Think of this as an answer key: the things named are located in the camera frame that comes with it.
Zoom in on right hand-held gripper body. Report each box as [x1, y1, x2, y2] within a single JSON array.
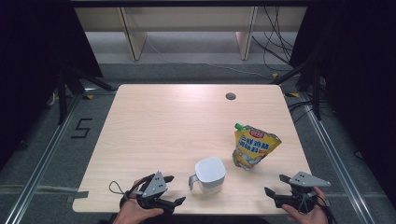
[[275, 171, 332, 215]]

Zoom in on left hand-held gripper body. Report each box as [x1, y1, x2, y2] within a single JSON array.
[[131, 171, 176, 215]]

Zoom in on yellow spout pouch green cap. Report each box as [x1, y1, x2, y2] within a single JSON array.
[[232, 122, 283, 172]]

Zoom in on person's left hand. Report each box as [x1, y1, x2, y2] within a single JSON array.
[[112, 178, 164, 224]]

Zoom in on person's right hand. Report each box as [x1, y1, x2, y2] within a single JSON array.
[[281, 187, 330, 224]]

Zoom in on black metal stand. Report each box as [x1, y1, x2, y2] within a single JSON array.
[[55, 65, 118, 126], [270, 58, 324, 121]]

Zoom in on black curtain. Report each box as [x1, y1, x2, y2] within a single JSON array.
[[289, 0, 396, 207], [0, 0, 105, 171]]

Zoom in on beige background desk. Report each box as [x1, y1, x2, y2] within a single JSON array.
[[74, 7, 308, 62]]

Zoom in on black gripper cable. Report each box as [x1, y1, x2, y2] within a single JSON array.
[[316, 194, 338, 224]]

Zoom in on aluminium floor rail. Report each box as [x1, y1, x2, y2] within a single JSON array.
[[299, 92, 372, 224], [2, 92, 82, 224]]

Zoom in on black cord loop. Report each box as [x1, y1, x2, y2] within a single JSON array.
[[108, 180, 128, 196]]

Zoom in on black floor cables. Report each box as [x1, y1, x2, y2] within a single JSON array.
[[287, 100, 314, 124]]

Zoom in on black hanging cables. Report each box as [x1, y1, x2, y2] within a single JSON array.
[[251, 7, 295, 73]]

